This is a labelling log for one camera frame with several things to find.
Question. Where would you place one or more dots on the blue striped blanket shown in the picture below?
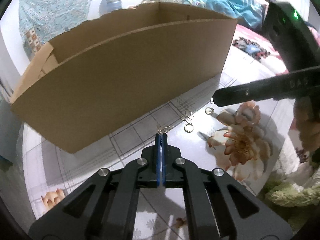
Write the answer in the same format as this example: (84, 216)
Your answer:
(249, 13)

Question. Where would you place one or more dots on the floral white bed sheet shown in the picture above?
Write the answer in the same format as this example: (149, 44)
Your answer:
(105, 205)

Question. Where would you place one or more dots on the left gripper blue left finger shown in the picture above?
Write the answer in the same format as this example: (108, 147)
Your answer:
(158, 158)

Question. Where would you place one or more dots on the silver dangling earring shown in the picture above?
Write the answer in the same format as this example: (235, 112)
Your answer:
(164, 129)

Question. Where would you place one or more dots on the green fuzzy sleeve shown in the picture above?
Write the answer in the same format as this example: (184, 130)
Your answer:
(296, 197)

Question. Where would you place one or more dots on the silver hoop earring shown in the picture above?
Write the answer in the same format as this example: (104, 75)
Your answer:
(189, 128)

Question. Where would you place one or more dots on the teal patterned hanging cloth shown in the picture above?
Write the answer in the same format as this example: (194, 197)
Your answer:
(42, 20)

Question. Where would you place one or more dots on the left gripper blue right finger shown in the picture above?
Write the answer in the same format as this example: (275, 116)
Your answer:
(163, 153)

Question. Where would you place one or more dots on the right hand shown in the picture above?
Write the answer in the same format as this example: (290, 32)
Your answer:
(306, 124)

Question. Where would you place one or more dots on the blue water jug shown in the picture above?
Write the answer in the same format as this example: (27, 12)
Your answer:
(107, 6)

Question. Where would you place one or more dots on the brown cardboard box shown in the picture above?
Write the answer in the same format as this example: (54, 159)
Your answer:
(93, 79)

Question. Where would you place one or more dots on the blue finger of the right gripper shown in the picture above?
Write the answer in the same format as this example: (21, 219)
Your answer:
(292, 85)

